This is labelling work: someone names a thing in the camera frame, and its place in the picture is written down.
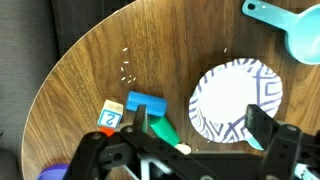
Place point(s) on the red block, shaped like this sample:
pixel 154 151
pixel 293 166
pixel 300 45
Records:
pixel 107 131

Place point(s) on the white number letter cube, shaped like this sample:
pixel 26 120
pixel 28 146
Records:
pixel 111 114

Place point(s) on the small teal measuring cup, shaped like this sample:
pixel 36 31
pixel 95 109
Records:
pixel 254 144

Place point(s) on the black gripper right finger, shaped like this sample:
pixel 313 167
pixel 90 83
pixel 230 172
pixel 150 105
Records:
pixel 290 154

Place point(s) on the dark blue bowl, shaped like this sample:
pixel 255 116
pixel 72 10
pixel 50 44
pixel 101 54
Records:
pixel 54 172

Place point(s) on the blue cylinder block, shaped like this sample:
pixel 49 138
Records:
pixel 155 106

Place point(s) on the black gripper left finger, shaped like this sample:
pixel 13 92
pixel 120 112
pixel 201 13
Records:
pixel 158 159

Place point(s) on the large teal measuring cup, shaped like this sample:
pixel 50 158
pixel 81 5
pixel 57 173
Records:
pixel 302 39

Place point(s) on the green cylinder block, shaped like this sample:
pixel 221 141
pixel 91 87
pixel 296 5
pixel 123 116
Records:
pixel 164 130

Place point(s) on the white plastic spoon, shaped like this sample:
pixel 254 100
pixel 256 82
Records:
pixel 183 148

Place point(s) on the blue patterned paper plate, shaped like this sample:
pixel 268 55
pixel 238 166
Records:
pixel 218 104

